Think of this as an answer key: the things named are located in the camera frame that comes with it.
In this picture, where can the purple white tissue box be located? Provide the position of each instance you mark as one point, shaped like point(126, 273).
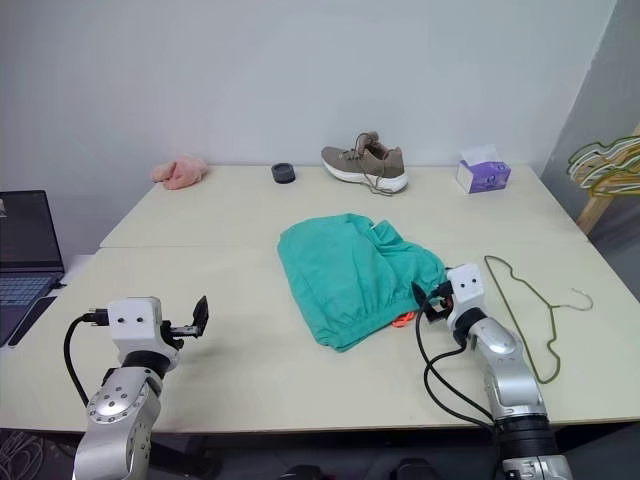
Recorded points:
point(482, 177)

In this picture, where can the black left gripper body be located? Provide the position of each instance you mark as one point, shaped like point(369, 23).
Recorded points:
point(172, 332)

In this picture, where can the dark laptop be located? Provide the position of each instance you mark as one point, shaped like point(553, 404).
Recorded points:
point(25, 240)

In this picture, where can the pink cloth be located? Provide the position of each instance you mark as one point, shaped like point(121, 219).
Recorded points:
point(180, 172)

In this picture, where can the green shorts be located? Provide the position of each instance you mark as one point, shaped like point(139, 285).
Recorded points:
point(340, 270)

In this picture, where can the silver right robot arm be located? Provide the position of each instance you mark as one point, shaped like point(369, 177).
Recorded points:
point(505, 360)

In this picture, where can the black round lid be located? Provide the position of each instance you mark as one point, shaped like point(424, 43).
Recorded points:
point(283, 173)

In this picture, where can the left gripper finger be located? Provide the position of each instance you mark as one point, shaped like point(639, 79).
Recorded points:
point(202, 312)

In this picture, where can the dark rounded shape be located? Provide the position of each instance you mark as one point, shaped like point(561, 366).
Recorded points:
point(302, 472)

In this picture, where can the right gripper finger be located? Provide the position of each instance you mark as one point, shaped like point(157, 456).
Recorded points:
point(420, 292)
point(436, 317)

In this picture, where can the brown sneaker white sole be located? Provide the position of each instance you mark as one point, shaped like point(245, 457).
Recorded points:
point(360, 160)

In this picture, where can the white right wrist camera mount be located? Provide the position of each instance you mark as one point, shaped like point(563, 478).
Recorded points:
point(467, 290)

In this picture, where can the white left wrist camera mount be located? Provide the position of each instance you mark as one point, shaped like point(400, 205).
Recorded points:
point(132, 325)

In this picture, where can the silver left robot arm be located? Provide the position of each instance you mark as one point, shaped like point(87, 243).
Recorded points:
point(115, 415)

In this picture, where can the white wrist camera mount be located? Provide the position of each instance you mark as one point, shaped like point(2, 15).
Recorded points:
point(132, 325)
point(467, 290)

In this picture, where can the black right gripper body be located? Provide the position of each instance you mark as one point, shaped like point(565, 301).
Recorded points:
point(442, 302)

